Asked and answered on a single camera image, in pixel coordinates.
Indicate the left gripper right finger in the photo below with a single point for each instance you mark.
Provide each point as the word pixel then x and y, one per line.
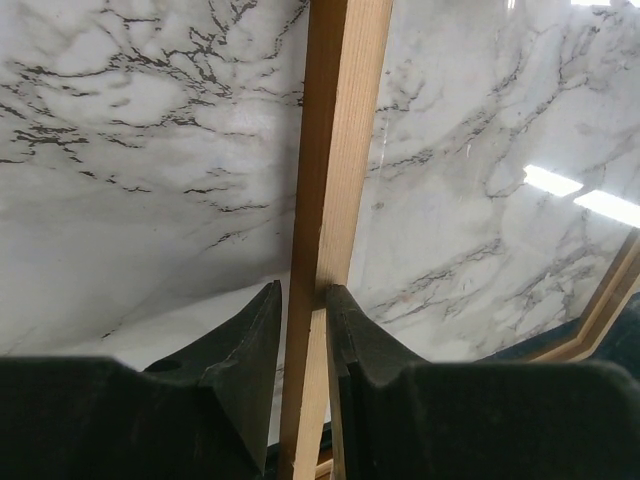
pixel 397 416

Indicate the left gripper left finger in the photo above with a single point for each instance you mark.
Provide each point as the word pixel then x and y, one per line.
pixel 202 412

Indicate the clear acrylic glass sheet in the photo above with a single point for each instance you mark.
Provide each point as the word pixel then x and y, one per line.
pixel 504 132

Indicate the brown wooden picture frame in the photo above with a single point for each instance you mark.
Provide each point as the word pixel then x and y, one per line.
pixel 347 44

